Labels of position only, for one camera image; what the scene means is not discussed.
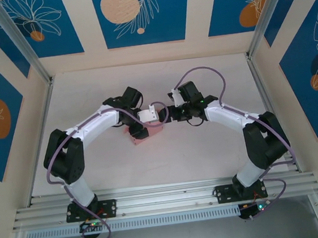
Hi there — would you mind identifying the pink paper box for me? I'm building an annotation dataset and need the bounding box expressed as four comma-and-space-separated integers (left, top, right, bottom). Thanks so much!
121, 120, 166, 148

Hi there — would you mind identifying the blue illustrated poster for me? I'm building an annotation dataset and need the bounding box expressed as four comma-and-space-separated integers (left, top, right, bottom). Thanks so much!
90, 0, 196, 51

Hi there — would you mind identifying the blue poster fern orange circle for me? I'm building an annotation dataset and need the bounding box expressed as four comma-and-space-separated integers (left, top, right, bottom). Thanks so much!
204, 0, 288, 38

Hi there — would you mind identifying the blue poster lily flower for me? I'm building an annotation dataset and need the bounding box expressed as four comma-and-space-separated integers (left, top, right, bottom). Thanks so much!
0, 0, 85, 63

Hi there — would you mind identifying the blue poster dark circle flower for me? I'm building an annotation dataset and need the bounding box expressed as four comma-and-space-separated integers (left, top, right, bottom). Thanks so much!
272, 0, 318, 146

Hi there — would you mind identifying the blue poster orange circle flower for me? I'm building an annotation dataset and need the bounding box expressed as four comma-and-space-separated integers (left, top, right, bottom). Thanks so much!
0, 37, 33, 182

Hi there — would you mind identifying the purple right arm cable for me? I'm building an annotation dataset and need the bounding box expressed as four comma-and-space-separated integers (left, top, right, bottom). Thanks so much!
170, 58, 303, 227

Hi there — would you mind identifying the aluminium side rail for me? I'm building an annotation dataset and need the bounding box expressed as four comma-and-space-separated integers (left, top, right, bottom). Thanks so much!
244, 48, 302, 178
15, 77, 69, 207

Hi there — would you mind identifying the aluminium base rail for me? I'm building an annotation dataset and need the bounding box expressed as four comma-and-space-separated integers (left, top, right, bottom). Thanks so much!
9, 166, 318, 233

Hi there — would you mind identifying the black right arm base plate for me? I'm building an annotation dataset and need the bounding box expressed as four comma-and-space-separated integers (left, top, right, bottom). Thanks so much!
213, 179, 269, 205

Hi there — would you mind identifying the grey slotted cable duct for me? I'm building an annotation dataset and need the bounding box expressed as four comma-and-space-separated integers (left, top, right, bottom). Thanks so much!
24, 205, 241, 238

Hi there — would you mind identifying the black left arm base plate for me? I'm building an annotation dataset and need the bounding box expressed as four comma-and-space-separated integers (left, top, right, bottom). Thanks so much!
65, 197, 119, 223

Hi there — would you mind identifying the aluminium corner post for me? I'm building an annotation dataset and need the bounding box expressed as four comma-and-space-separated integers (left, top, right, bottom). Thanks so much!
0, 0, 54, 91
239, 0, 302, 59

